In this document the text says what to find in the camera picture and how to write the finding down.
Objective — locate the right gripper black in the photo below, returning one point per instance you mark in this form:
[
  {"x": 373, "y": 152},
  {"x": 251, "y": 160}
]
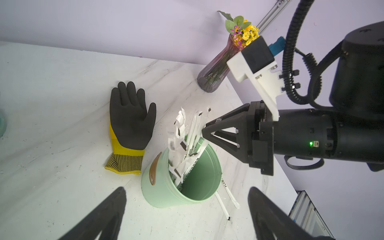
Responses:
[{"x": 261, "y": 131}]

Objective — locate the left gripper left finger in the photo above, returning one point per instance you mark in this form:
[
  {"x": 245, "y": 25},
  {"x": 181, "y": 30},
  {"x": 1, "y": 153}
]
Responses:
[{"x": 103, "y": 222}]

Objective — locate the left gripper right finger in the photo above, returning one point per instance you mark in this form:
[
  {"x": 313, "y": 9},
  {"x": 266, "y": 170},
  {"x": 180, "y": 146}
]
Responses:
[{"x": 271, "y": 223}]

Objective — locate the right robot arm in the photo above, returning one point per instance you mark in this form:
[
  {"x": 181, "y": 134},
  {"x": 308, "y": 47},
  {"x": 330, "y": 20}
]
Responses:
[{"x": 340, "y": 118}]

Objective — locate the bundle of wrapped straws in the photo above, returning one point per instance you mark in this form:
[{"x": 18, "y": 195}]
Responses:
[{"x": 184, "y": 148}]

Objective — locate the green storage cup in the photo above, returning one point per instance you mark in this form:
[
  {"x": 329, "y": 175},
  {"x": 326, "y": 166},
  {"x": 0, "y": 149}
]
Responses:
[{"x": 202, "y": 182}]

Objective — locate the purple glass vase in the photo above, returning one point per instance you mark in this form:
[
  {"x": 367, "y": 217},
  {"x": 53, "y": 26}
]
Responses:
[{"x": 213, "y": 74}]

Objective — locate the black yellow work glove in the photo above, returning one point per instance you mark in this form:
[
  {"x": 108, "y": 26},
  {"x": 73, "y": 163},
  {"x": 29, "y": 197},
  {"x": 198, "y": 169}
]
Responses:
[{"x": 131, "y": 128}]

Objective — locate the yellow flower bouquet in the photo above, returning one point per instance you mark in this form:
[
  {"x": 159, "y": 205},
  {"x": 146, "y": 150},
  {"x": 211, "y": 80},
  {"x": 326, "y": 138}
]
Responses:
[{"x": 241, "y": 31}]

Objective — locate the green hand brush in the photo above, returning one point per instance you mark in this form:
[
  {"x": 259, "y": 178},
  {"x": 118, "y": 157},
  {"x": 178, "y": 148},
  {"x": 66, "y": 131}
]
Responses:
[{"x": 3, "y": 123}]

